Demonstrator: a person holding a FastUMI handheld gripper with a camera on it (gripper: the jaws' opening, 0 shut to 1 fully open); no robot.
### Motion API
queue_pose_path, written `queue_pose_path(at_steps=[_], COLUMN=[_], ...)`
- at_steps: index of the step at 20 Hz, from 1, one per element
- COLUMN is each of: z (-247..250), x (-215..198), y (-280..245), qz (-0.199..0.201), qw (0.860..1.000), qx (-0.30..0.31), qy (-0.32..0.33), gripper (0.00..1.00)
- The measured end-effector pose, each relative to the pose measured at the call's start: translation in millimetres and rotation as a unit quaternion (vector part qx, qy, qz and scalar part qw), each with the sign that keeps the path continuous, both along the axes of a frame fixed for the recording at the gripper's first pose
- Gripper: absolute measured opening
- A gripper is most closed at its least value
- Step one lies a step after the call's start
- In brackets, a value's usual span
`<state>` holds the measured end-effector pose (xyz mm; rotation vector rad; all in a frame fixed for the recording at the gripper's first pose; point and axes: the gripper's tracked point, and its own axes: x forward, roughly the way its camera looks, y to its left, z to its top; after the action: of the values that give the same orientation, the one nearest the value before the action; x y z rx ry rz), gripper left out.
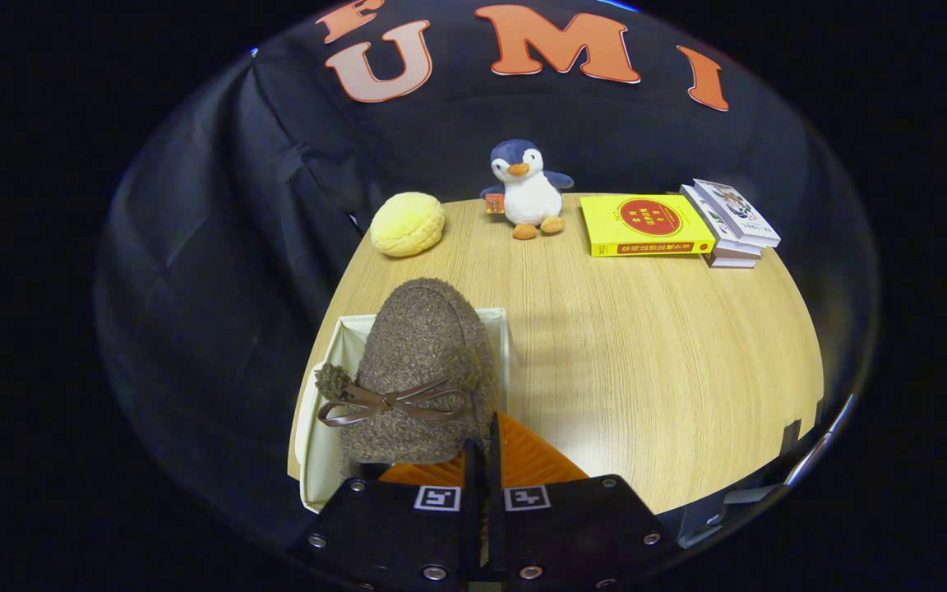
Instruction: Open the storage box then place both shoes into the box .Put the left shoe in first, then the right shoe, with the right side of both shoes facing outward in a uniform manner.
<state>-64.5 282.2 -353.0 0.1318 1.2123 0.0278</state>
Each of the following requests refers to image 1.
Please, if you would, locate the yellow bun plush toy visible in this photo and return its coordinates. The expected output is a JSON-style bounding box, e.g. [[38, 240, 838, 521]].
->
[[370, 192, 446, 258]]

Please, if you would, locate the yellow book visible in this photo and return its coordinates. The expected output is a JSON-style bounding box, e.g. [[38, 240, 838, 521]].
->
[[580, 194, 717, 258]]

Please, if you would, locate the penguin plush toy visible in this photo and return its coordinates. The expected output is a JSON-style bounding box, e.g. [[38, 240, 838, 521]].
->
[[480, 139, 575, 241]]

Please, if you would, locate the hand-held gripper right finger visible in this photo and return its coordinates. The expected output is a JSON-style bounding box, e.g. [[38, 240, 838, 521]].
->
[[486, 412, 681, 592]]

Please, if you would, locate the brown fuzzy shoe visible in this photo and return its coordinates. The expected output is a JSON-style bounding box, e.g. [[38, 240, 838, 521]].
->
[[314, 277, 501, 478]]

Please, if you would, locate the cream fabric storage box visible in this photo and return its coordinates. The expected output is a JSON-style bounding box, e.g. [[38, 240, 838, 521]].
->
[[293, 308, 512, 515]]

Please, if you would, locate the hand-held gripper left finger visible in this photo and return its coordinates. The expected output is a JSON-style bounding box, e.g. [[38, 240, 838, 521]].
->
[[287, 438, 487, 592]]

